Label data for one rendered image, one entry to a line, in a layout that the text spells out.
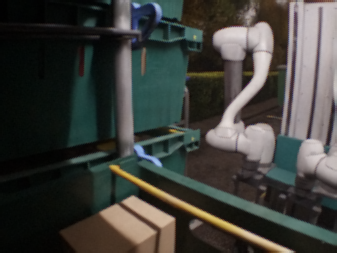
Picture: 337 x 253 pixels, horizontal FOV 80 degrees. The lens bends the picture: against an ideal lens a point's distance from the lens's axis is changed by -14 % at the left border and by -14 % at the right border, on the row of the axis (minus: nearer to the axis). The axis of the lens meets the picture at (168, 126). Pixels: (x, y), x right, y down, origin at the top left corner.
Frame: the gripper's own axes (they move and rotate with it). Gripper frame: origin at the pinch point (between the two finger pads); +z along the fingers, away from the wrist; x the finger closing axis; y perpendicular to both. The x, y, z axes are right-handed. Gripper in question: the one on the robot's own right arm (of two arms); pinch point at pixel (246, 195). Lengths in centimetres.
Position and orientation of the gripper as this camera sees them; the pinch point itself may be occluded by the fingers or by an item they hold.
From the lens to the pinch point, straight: 130.3
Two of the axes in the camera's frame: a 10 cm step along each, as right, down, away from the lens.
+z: 0.0, 9.7, 2.6
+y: 7.6, -1.7, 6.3
